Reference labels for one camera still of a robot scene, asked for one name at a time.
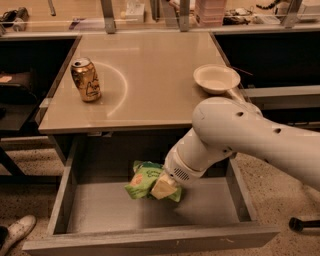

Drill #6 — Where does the white bowl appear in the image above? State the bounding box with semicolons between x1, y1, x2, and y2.
193;64;241;95

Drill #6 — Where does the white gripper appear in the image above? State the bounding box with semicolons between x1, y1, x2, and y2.
151;146;205;200

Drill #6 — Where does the white shoe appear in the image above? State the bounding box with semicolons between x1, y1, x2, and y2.
0;215;37;256

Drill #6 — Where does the pink stacked box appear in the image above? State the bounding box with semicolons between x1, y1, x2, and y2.
194;0;226;27

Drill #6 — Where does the gold soda can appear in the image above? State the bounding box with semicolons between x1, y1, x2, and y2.
70;57;101;102

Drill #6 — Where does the open grey top drawer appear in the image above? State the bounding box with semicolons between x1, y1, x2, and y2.
23;136;279;256

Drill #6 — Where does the green rice chip bag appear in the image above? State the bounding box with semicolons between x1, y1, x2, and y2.
125;161;182;202

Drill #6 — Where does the grey cabinet with beige top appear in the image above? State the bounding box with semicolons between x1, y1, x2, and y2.
34;30;259;165

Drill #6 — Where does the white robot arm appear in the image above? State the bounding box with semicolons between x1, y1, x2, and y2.
151;97;320;199

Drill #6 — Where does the black chair caster lower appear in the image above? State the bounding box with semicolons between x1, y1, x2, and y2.
288;217;320;232

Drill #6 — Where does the white small box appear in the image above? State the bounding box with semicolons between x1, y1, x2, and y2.
125;2;145;23

